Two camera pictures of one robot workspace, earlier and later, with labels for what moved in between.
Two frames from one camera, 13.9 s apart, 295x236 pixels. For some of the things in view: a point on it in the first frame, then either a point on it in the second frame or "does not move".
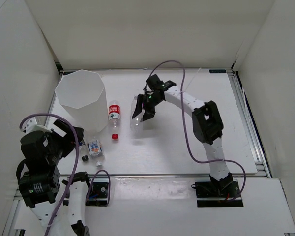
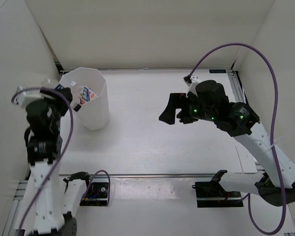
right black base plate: x=224 y=192 does not move
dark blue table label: x=218 y=71 does not move
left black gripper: x=69 y=139 → x=60 y=102
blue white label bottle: x=95 y=147 → x=86 y=94
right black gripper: x=149 y=113 → x=178 y=101
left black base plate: x=98 y=195 does not move
